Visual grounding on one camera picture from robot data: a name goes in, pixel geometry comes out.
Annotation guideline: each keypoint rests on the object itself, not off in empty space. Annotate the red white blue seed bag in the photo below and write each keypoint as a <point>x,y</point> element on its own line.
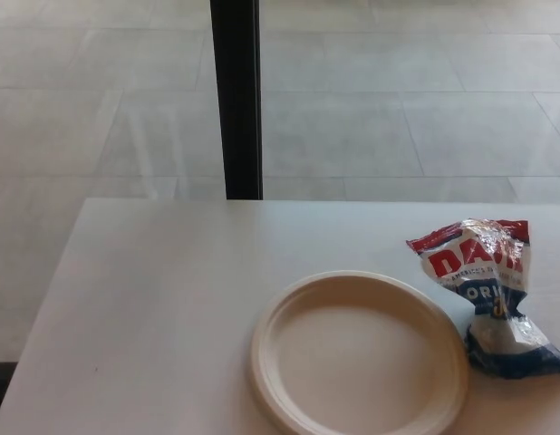
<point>470,267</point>

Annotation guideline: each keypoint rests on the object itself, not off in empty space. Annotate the round cream paper plate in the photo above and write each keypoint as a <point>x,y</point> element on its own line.
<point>352,353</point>

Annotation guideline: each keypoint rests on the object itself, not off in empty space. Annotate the black vertical window frame post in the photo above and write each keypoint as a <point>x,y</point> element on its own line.
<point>239,99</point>

